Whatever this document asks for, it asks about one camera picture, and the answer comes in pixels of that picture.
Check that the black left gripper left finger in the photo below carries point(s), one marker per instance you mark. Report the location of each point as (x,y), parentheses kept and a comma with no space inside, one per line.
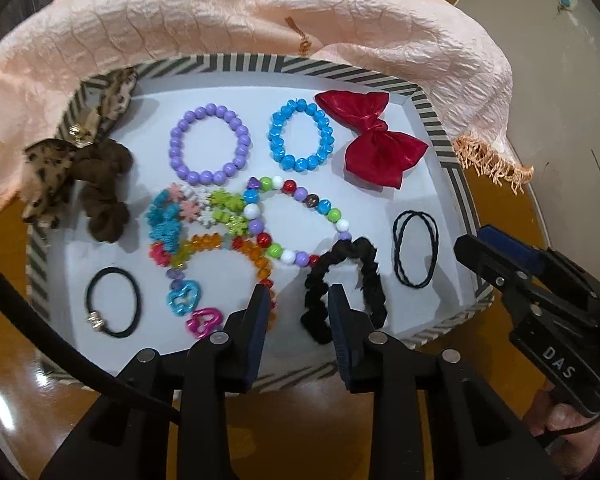
(224,362)

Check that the black hair tie gold charm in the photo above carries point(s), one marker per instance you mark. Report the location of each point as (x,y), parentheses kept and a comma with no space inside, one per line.
(95,319)

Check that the striped black white tray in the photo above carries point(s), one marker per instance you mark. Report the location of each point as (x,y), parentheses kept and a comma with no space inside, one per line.
(238,178)

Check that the black scrunchie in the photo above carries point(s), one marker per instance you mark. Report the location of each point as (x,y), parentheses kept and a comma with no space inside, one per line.
(364,253)

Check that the person's right hand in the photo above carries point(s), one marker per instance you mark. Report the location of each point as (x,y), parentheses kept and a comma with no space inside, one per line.
(580,449)

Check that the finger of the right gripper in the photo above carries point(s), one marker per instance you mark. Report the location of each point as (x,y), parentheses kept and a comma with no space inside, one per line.
(501,249)
(510,282)

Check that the pink fringed scarf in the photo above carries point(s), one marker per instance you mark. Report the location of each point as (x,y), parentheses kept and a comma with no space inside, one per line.
(464,73)

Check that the red satin bow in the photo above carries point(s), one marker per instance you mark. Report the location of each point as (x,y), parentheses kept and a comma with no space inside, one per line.
(377,155)

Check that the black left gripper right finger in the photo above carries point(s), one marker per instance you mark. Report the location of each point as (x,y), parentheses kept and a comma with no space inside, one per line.
(370,361)

